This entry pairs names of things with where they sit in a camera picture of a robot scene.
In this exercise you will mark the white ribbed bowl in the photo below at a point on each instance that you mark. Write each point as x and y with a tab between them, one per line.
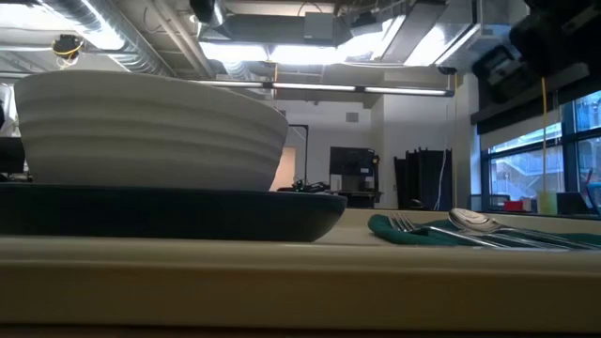
150	136

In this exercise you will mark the dark teal plate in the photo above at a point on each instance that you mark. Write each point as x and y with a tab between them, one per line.
164	211

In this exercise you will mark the silver metal fork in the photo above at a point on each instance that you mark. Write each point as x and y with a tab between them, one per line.
407	224

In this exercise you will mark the green cloth napkin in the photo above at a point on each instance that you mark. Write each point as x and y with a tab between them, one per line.
399	235

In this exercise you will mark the silver metal spoon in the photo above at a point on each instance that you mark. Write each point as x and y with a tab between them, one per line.
472	219

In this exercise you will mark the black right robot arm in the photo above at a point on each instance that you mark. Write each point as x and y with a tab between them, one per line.
554	37

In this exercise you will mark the beige plastic tray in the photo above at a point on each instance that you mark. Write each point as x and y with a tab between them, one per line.
300	281

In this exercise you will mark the grey ceiling box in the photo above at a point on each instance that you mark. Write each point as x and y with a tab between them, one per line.
319	26

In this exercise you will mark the long ceiling light fixture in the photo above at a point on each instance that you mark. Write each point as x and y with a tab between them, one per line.
314	87

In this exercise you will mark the black robot rig stand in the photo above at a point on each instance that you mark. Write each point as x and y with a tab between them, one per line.
307	155

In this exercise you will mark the black monitor cabinet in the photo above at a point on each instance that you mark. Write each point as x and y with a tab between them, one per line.
352	162

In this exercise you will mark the black folding partition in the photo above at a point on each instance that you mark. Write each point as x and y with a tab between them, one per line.
422	183

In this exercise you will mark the red container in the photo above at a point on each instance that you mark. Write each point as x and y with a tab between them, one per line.
513	206

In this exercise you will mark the yellow-green translucent cup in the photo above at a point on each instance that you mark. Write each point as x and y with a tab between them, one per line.
547	203

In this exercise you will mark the silver spiral air duct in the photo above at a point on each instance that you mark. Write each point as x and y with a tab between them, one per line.
141	51

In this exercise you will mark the rectangular metal air duct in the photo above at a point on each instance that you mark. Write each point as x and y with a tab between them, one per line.
422	33

